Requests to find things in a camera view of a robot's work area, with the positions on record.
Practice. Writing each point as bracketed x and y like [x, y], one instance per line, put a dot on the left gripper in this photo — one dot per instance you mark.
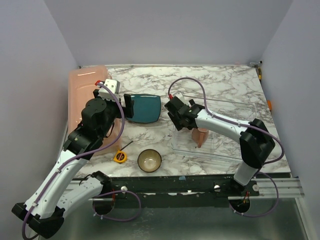
[128, 105]

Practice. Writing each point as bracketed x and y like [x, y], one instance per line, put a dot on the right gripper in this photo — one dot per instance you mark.
[176, 113]

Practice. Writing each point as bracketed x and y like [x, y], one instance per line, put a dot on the pink floral mug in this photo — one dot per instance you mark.
[199, 136]

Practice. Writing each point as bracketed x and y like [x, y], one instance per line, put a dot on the beige bowl dark rim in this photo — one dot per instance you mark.
[149, 160]

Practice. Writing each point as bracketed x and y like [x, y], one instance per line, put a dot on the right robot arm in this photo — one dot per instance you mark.
[256, 143]

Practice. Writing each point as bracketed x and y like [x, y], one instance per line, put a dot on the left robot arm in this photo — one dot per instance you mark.
[46, 210]

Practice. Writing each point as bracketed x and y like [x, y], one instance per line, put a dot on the clear dish rack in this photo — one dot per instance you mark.
[218, 148]

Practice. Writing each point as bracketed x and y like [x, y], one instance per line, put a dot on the pink plastic storage box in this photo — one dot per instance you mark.
[81, 84]

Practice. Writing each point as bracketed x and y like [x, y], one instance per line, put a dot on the teal square plate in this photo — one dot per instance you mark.
[146, 108]

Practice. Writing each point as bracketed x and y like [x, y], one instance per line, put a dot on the yellow tape measure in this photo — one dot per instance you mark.
[120, 157]

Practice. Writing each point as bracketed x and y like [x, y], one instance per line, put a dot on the yellow black tool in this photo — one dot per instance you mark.
[259, 71]

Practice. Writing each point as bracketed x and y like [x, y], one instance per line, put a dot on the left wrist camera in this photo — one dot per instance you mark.
[109, 88]

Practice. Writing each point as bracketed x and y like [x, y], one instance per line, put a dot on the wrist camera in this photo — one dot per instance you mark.
[180, 96]
[109, 88]

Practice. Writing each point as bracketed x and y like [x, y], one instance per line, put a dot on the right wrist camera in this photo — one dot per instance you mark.
[180, 96]

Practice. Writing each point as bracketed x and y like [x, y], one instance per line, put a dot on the black mounting rail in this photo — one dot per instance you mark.
[177, 191]

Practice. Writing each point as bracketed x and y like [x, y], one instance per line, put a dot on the orange clip on wall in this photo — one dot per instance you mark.
[269, 105]

